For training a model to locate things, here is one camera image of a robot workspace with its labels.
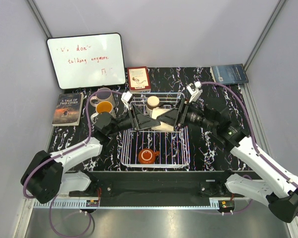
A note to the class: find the blue book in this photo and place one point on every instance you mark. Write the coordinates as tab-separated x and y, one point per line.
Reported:
229	74

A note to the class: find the white dry-erase board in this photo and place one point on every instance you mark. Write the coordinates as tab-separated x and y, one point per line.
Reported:
88	60

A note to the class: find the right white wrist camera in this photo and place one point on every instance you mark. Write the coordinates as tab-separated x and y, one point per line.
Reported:
194	90

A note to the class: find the floral patterned mug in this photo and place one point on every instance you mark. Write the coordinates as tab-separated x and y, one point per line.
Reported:
104	106

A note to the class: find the pink glossy mug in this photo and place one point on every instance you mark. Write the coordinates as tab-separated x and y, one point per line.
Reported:
103	94

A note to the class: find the Tale of Two Cities book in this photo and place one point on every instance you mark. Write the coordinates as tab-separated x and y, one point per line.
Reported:
68	110

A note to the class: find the white wire dish rack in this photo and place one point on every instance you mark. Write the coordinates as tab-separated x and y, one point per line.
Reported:
173	147

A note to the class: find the white slotted cable duct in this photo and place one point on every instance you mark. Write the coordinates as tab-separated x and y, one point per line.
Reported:
130	203

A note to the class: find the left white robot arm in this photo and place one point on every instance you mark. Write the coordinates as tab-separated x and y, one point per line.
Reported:
48	173

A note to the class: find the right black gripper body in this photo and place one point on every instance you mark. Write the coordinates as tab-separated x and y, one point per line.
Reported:
183	109

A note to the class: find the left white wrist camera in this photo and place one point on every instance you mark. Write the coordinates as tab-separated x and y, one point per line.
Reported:
126	98

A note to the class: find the orange small cup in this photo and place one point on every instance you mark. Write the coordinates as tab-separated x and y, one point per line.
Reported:
147	156

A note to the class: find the red and white book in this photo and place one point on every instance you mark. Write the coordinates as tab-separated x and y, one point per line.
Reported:
138	79

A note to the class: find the cream ribbed cup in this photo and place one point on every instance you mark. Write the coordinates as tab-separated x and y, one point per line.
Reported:
164	127

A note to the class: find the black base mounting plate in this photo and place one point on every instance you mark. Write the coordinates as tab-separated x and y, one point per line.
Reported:
170	186

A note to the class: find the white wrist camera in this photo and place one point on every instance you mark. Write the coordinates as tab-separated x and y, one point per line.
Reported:
126	98
194	90

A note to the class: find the brown and cream cup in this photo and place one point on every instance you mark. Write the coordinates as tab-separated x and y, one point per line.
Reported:
152	103

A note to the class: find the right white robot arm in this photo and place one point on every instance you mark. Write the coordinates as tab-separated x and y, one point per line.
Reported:
279	190

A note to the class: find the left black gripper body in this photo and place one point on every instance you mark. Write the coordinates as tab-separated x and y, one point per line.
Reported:
132	116

